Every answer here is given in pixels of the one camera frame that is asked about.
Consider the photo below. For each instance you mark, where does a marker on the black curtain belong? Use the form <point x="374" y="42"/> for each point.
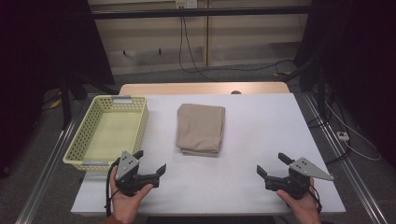
<point x="358" y="62"/>
<point x="46" y="62"/>

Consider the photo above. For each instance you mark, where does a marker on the black horizontal bar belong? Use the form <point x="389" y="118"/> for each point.
<point x="199" y="12"/>

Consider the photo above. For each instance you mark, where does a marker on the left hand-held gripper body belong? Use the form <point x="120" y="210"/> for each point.
<point x="127" y="166"/>

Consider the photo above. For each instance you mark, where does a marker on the black metal stand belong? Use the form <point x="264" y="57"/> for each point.
<point x="65" y="102"/>
<point x="320" y="93"/>

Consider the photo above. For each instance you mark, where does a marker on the person's left hand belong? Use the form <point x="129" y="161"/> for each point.
<point x="126" y="207"/>

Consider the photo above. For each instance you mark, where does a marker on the pale yellow plastic basket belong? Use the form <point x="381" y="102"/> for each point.
<point x="109" y="133"/>

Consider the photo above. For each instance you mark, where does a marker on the light wooden table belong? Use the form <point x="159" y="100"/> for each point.
<point x="186" y="88"/>

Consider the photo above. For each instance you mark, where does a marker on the aluminium floor rail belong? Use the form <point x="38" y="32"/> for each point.
<point x="53" y="161"/>
<point x="342" y="161"/>

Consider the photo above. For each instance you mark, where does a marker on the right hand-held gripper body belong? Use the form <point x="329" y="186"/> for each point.
<point x="295" y="183"/>

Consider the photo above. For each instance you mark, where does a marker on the dark round table grommet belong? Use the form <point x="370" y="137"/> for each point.
<point x="236" y="92"/>

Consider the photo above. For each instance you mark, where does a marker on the person's right hand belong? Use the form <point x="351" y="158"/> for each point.
<point x="303" y="210"/>

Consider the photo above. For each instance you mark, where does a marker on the beige pants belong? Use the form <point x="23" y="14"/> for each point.
<point x="200" y="129"/>

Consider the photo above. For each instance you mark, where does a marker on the white power strip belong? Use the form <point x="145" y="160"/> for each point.
<point x="342" y="135"/>

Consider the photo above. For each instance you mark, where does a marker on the white wall socket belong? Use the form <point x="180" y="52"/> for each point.
<point x="186" y="3"/>

